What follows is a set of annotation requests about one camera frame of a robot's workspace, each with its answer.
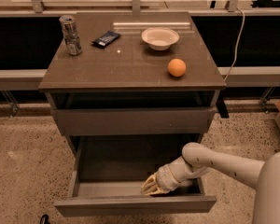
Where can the silver drink can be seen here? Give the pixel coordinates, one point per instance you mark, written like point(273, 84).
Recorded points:
point(70, 34)

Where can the grey drawer cabinet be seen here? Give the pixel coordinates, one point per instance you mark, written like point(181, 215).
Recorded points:
point(128, 74)

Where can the grey drawer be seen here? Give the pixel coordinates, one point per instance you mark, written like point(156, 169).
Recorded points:
point(94, 122)
point(110, 170)

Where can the grey top drawer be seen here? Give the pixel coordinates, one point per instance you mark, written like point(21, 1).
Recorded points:
point(94, 122)

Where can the small black floor object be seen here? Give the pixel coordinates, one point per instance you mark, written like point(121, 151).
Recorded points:
point(44, 219)

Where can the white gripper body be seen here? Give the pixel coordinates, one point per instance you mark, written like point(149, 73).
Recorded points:
point(163, 177)

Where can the orange fruit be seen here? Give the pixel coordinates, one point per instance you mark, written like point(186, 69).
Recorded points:
point(177, 68)

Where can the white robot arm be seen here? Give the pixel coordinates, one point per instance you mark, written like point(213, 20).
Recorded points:
point(196, 160)

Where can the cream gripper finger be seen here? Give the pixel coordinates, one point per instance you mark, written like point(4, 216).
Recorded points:
point(153, 190)
point(150, 182)

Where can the white bowl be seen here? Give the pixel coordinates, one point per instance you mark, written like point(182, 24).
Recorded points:
point(160, 39)

